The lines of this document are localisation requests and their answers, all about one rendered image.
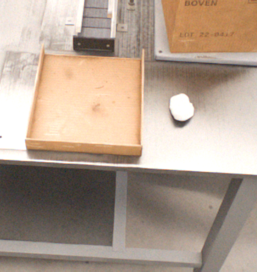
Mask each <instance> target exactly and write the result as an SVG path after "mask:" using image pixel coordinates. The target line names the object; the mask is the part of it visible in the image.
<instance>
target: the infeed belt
mask: <svg viewBox="0 0 257 272"><path fill-rule="evenodd" d="M108 2H109V0H85V1H84V10H83V20H82V21H81V31H80V32H78V36H77V38H95V39H110V31H111V18H108Z"/></svg>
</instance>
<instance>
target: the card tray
mask: <svg viewBox="0 0 257 272"><path fill-rule="evenodd" d="M143 56H145V50H144V49H142V59H129V58H118V57H106V56H86V55H64V54H53V53H44V43H42V47H41V53H40V57H39V64H38V70H37V74H36V77H35V84H34V87H33V94H32V100H31V104H30V111H29V117H28V122H27V127H26V134H25V138H24V140H25V144H26V149H36V150H37V151H57V152H77V153H89V154H109V155H130V156H141V155H142V146H143Z"/></svg>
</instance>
